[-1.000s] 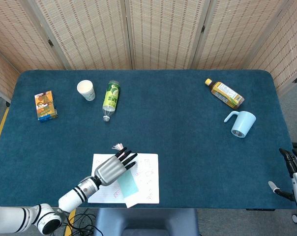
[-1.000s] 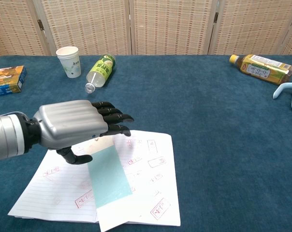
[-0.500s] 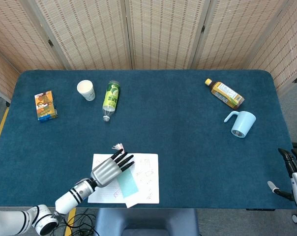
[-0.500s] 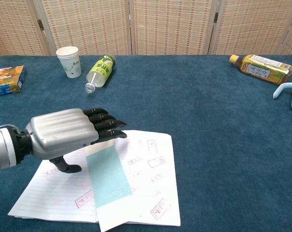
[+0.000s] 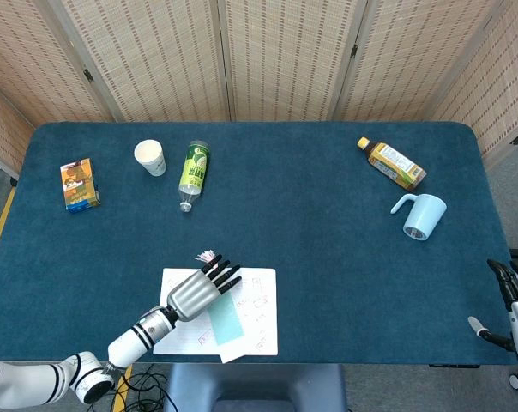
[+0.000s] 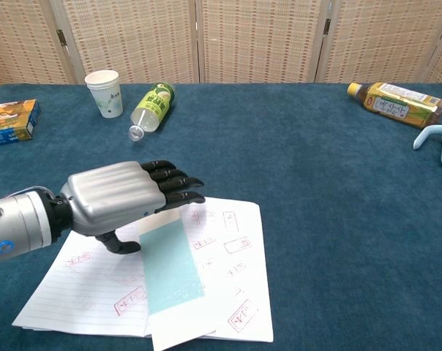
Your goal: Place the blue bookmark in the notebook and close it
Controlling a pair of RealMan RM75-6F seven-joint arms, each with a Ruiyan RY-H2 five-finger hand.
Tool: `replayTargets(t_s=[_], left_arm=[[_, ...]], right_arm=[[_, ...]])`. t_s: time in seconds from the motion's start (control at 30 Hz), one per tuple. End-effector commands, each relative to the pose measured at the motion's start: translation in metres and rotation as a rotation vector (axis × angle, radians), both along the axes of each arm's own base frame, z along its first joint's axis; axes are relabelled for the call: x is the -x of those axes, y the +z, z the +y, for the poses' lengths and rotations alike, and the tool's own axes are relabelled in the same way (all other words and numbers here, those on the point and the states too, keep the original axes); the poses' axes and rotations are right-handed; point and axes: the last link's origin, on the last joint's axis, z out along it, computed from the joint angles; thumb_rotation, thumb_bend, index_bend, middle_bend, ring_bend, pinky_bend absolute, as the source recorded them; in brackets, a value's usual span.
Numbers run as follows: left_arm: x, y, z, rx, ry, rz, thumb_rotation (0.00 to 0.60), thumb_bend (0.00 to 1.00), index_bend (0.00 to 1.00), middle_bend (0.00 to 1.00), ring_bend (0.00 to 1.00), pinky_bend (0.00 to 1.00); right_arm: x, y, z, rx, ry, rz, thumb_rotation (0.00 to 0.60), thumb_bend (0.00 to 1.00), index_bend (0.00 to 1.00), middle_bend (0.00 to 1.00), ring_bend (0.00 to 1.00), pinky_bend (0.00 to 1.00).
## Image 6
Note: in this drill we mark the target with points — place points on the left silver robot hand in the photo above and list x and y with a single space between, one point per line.
115 197

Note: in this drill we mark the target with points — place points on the blue bookmark with tassel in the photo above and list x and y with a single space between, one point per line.
169 270

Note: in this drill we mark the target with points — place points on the white notebook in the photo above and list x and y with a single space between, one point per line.
239 256

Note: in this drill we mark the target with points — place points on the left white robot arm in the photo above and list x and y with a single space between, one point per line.
19 223

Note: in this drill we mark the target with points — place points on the white paper cup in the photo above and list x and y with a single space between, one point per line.
107 98

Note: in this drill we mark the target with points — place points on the green label plastic bottle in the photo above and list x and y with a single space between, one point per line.
153 106

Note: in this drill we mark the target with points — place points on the orange and blue carton box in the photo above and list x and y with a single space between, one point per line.
12 120

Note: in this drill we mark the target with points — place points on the black screen hinge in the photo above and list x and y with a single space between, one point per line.
61 37
327 26

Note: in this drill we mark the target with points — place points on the dark blue table cloth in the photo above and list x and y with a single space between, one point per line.
316 164

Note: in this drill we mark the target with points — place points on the yellow cap tea bottle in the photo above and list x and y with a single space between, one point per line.
393 104

